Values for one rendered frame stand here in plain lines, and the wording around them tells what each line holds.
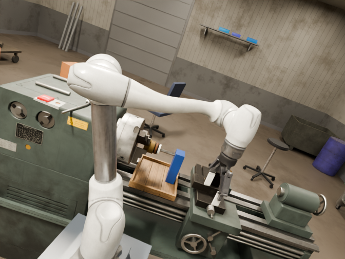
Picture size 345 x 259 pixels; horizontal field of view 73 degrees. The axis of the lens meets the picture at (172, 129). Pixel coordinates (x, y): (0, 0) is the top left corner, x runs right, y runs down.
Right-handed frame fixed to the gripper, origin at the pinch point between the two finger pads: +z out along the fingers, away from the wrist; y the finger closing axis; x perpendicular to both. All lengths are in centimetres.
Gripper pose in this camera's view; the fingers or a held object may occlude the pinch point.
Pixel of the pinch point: (211, 192)
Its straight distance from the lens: 108.3
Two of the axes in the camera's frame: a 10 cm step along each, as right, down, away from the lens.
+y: 1.1, 4.0, -9.1
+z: -3.2, 8.8, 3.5
